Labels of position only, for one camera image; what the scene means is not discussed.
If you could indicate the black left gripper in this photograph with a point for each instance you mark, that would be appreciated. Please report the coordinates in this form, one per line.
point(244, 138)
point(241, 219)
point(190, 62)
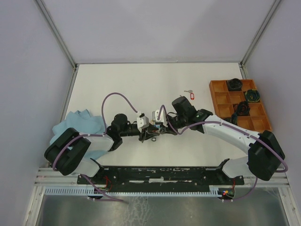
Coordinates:
point(147, 133)

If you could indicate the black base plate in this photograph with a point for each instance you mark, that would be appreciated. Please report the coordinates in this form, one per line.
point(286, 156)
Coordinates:
point(118, 175)

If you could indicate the green yellow scrunchie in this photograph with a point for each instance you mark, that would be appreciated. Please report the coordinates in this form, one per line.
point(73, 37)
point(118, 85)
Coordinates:
point(252, 96)

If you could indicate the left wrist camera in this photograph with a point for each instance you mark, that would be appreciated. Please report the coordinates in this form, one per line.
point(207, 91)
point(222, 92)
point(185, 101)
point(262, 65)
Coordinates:
point(142, 121)

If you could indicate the light blue cloth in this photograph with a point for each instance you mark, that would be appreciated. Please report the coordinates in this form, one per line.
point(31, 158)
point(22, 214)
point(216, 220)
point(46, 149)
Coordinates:
point(82, 121)

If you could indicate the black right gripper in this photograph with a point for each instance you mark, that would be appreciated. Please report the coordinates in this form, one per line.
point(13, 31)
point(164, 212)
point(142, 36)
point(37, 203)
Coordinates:
point(166, 130)

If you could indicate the wooden compartment tray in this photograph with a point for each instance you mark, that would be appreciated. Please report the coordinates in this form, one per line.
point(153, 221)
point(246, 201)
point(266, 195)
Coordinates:
point(239, 102)

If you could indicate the red key tag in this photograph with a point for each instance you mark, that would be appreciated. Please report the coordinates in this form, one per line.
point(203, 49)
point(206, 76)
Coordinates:
point(192, 96)

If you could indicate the dark floral scrunchie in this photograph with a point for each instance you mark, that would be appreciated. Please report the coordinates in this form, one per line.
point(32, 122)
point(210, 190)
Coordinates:
point(233, 119)

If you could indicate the black orange scrunchie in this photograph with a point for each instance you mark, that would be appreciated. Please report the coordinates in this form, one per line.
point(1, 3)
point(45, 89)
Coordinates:
point(242, 108)

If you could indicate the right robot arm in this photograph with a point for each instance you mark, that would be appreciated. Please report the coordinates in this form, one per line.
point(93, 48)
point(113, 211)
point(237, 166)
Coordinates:
point(264, 156)

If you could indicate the black scrunchie top compartment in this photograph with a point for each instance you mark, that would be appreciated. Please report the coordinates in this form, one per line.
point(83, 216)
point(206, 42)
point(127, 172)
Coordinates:
point(234, 84)

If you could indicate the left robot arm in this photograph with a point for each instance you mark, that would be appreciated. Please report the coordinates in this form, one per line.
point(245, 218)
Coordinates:
point(75, 153)

